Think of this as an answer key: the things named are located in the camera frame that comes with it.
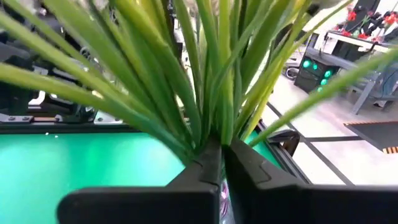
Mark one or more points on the black corner clamp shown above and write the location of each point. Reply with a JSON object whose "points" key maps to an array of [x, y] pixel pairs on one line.
{"points": [[287, 140]]}

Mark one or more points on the white artificial flower bunch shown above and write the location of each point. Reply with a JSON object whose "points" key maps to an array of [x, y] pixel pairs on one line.
{"points": [[217, 77]]}

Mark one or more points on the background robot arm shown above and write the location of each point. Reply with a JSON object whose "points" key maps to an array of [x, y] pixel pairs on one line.
{"points": [[370, 18]]}

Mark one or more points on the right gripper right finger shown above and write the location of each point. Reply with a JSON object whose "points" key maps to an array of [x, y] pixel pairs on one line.
{"points": [[311, 205]]}

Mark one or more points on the black computer tower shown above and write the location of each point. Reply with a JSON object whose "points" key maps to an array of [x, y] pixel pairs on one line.
{"points": [[315, 73]]}

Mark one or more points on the grey background table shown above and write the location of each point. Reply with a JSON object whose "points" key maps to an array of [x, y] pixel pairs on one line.
{"points": [[363, 77]]}

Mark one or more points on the purple glass vase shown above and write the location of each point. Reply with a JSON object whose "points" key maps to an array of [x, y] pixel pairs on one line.
{"points": [[224, 202]]}

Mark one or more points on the green table mat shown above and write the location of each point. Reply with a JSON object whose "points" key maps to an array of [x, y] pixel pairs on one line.
{"points": [[77, 161]]}

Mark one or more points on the black hazard striped floor mat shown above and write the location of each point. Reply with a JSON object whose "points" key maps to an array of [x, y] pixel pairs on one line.
{"points": [[376, 135]]}

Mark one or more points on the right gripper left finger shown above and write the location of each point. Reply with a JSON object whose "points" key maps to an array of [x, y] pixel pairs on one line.
{"points": [[140, 205]]}

